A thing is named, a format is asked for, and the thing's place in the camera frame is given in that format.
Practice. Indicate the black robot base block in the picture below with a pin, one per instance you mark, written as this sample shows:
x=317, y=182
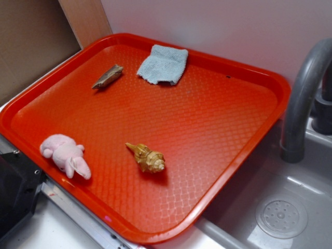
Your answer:
x=21, y=182

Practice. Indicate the tan conch shell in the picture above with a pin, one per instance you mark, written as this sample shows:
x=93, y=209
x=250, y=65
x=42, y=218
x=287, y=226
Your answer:
x=149, y=161

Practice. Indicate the orange plastic tray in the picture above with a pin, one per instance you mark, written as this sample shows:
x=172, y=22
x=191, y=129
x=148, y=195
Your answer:
x=205, y=126

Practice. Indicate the light blue folded cloth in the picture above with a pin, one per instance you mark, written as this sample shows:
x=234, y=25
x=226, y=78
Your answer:
x=164, y=64

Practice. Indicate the brown driftwood piece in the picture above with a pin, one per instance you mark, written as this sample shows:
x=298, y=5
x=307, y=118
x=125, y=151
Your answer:
x=108, y=77

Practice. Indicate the pink plush animal toy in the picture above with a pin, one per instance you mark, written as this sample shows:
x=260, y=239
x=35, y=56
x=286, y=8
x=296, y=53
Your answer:
x=66, y=154

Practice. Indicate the light wooden board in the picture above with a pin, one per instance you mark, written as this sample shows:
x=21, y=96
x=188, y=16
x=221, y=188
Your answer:
x=87, y=19

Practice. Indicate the grey toy sink basin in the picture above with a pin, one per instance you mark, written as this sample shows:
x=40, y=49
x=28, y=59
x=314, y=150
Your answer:
x=230, y=218

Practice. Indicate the grey curved faucet spout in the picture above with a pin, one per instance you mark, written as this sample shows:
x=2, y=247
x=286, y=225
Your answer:
x=301, y=102

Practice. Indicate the round sink drain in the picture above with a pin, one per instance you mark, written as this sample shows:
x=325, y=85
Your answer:
x=281, y=216

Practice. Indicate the dark grey faucet knob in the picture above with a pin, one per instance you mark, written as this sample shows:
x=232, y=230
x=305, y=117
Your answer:
x=322, y=104

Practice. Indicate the brown cardboard panel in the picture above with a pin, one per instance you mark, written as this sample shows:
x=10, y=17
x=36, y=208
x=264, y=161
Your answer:
x=35, y=37

